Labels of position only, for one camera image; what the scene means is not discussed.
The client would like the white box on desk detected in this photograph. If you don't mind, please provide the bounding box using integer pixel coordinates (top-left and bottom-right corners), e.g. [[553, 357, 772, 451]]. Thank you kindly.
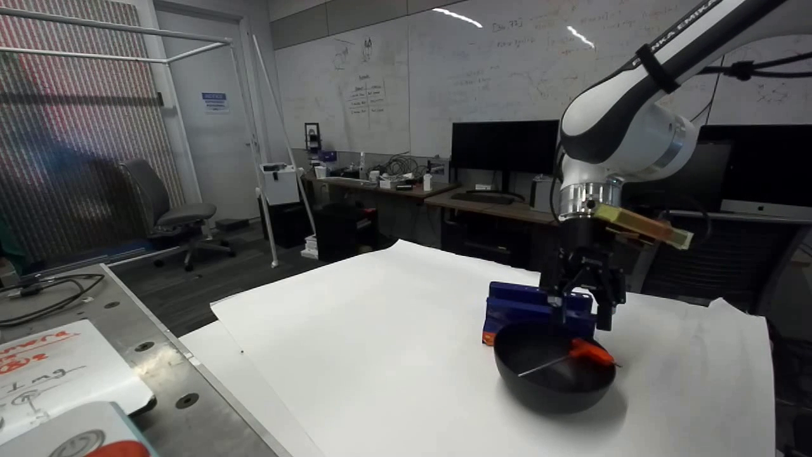
[[530, 172, 560, 215]]

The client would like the white tube frame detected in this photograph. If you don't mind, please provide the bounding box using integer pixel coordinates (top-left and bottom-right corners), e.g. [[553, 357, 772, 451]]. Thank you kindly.
[[0, 4, 284, 268]]

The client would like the black table cable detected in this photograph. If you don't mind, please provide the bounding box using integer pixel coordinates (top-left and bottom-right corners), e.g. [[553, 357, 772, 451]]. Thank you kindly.
[[0, 268, 106, 329]]

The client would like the white red printed booklet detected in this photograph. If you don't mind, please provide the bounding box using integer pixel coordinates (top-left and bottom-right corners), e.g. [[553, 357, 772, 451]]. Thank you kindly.
[[0, 399, 159, 457]]

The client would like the white door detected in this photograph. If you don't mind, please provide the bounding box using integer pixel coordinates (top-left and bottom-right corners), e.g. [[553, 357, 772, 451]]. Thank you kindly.
[[163, 13, 267, 228]]

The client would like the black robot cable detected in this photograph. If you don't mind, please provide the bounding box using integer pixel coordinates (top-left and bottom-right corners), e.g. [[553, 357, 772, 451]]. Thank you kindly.
[[699, 49, 812, 83]]

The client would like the white paper table sheet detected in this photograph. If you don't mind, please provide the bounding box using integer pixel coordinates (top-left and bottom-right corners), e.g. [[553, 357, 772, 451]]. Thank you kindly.
[[177, 236, 779, 457]]

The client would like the white printer box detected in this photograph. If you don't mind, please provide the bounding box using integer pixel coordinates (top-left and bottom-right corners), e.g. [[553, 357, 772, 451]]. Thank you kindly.
[[256, 159, 308, 208]]

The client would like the black keyboard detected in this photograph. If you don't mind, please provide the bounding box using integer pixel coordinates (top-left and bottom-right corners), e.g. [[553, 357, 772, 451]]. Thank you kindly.
[[455, 188, 527, 208]]

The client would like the yellow-green wrist camera mount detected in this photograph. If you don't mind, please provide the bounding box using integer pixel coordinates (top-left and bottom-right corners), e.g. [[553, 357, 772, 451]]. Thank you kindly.
[[592, 201, 699, 254]]

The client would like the black device on stand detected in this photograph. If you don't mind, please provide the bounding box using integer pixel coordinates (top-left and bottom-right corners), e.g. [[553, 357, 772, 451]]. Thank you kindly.
[[302, 118, 324, 159]]

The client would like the monitor with white bezel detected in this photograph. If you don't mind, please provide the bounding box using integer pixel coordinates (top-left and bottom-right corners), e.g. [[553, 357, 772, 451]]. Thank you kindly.
[[699, 122, 812, 226]]

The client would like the black bowl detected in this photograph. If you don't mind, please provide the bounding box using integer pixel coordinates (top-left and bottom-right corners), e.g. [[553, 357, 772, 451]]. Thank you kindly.
[[493, 320, 623, 418]]

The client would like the blue door sign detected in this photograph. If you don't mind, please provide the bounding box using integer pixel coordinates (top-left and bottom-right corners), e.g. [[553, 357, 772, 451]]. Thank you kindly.
[[198, 89, 232, 111]]

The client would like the dark monitor back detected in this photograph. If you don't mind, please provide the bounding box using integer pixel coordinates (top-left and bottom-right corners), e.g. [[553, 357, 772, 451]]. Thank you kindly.
[[625, 136, 736, 215]]

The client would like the orange handled tool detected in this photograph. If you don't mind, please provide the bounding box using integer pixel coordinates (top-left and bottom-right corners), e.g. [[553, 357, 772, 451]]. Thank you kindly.
[[516, 335, 620, 381]]

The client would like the black computer monitor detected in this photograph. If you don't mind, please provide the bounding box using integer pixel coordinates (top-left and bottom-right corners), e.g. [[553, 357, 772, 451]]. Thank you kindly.
[[446, 118, 563, 178]]

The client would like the blue tool holder block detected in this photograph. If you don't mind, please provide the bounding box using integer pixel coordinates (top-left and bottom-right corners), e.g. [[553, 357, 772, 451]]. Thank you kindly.
[[480, 278, 598, 348]]

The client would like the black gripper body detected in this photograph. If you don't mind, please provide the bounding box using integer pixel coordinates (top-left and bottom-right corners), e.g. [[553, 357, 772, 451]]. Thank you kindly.
[[540, 220, 630, 316]]

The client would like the wall whiteboard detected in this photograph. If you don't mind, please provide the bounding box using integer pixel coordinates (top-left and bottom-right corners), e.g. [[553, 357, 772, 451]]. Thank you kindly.
[[270, 0, 812, 162]]

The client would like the handwritten paper sheet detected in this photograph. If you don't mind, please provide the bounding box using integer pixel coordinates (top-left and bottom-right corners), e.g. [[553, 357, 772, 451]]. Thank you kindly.
[[0, 316, 156, 445]]

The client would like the wooden desk with clutter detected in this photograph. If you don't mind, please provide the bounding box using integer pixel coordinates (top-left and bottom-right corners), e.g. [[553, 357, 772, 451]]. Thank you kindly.
[[302, 169, 459, 202]]

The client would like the grey office chair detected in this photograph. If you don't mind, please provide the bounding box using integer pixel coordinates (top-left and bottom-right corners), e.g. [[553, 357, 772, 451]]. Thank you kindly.
[[118, 156, 241, 274]]

